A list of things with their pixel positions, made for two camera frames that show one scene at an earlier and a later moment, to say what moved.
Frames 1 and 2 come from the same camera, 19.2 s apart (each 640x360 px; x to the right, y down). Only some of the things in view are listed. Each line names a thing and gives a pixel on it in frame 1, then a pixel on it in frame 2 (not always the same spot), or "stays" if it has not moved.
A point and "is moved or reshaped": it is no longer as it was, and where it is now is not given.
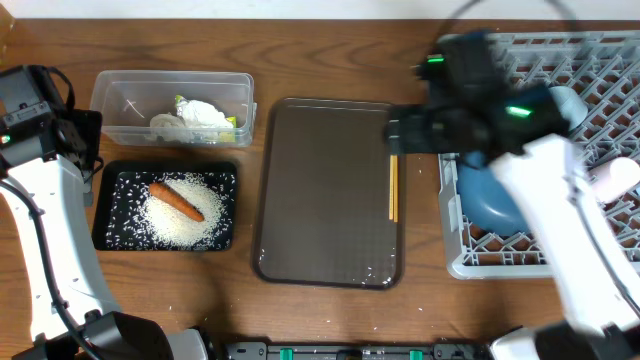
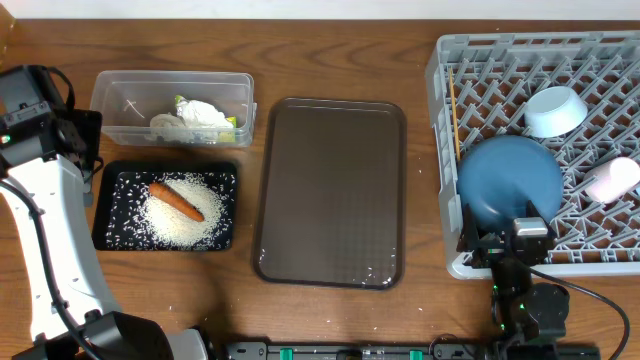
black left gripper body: x=86 y=128 stays
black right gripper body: x=419 y=133 → x=489 y=252
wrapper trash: x=198 y=114 stays
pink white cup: x=612 y=179 stays
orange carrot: x=170 y=197 stays
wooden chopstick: x=391 y=187 is moved or reshaped
